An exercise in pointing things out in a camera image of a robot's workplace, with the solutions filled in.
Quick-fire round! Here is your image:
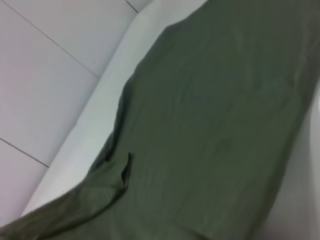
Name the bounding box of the dark green t-shirt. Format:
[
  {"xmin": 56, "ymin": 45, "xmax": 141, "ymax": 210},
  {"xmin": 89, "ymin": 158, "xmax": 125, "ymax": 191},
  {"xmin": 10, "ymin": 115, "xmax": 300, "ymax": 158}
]
[{"xmin": 0, "ymin": 0, "xmax": 320, "ymax": 240}]

